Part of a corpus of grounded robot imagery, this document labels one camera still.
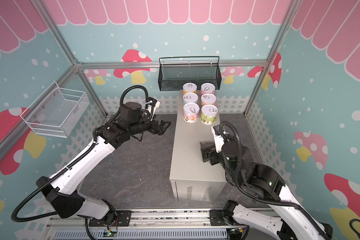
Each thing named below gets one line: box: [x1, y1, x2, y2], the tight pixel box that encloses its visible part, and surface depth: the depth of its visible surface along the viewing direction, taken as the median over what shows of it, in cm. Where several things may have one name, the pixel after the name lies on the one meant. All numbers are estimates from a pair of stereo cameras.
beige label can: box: [183, 102, 201, 124], surface depth 69 cm
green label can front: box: [200, 104, 219, 126], surface depth 68 cm
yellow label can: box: [182, 82, 198, 93], surface depth 79 cm
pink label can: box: [200, 82, 216, 97], surface depth 78 cm
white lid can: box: [182, 92, 199, 103], surface depth 73 cm
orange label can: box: [200, 93, 217, 107], surface depth 73 cm
